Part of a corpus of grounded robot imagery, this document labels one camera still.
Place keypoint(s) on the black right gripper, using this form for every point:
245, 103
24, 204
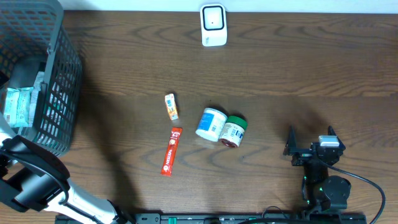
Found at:
303, 155

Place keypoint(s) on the light green snack packet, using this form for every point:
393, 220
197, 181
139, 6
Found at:
17, 107

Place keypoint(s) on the green lid white jar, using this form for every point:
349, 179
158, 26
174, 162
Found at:
233, 131

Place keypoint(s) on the white blue label jar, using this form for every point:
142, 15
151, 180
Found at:
211, 124

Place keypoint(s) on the small orange box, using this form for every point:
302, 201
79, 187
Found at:
171, 106

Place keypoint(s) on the red white snack packet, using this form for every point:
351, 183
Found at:
171, 151

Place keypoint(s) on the green white gloves packet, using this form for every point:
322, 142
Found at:
34, 97

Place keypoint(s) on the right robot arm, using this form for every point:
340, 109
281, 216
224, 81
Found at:
323, 192

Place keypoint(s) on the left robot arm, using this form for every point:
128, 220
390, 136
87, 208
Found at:
32, 178

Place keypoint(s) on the white barcode scanner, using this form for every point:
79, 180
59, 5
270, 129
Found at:
213, 25

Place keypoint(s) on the grey plastic mesh basket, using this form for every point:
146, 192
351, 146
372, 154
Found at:
34, 40

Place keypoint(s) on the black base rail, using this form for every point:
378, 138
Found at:
156, 218

